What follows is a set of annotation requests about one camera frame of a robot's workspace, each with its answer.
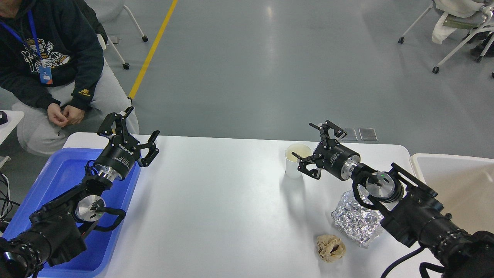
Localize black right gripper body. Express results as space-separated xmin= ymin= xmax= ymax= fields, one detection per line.
xmin=314 ymin=144 xmax=360 ymax=181

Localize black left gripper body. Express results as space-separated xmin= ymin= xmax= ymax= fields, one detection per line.
xmin=94 ymin=134 xmax=140 ymax=181

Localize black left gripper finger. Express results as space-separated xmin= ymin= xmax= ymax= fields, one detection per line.
xmin=97 ymin=106 xmax=135 ymax=145
xmin=131 ymin=130 xmax=159 ymax=168

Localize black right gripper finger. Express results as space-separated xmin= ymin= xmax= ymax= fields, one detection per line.
xmin=292 ymin=152 xmax=323 ymax=180
xmin=309 ymin=121 xmax=347 ymax=150

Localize white paper cup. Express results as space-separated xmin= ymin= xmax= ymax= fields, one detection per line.
xmin=285 ymin=144 xmax=313 ymax=178

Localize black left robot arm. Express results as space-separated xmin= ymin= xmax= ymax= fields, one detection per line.
xmin=1 ymin=106 xmax=159 ymax=278

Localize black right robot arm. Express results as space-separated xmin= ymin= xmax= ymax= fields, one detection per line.
xmin=293 ymin=121 xmax=494 ymax=278

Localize left metal floor plate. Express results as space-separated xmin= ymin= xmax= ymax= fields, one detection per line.
xmin=341 ymin=128 xmax=359 ymax=141

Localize metal floor plate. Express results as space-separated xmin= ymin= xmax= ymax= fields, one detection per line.
xmin=359 ymin=128 xmax=378 ymax=141
xmin=341 ymin=128 xmax=359 ymax=141

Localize right metal floor plate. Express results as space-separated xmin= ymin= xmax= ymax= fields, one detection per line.
xmin=359 ymin=128 xmax=378 ymax=141

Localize crumpled aluminium foil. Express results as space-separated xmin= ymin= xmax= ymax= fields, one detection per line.
xmin=331 ymin=190 xmax=384 ymax=249

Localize seated person in black hoodie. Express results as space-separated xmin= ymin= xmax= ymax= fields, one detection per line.
xmin=0 ymin=0 xmax=131 ymax=157

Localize crumpled brown paper ball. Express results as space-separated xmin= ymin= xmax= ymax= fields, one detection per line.
xmin=316 ymin=234 xmax=346 ymax=263

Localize white side table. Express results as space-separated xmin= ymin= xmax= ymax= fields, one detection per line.
xmin=0 ymin=110 xmax=25 ymax=144

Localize white chair behind person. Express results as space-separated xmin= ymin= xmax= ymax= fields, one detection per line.
xmin=85 ymin=0 xmax=149 ymax=70

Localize beige plastic bin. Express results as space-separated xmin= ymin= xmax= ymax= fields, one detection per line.
xmin=410 ymin=153 xmax=494 ymax=234

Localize white office chair far right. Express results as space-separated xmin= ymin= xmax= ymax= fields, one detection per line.
xmin=398 ymin=0 xmax=493 ymax=74

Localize black cables at left edge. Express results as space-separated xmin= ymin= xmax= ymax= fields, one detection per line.
xmin=0 ymin=172 xmax=20 ymax=232

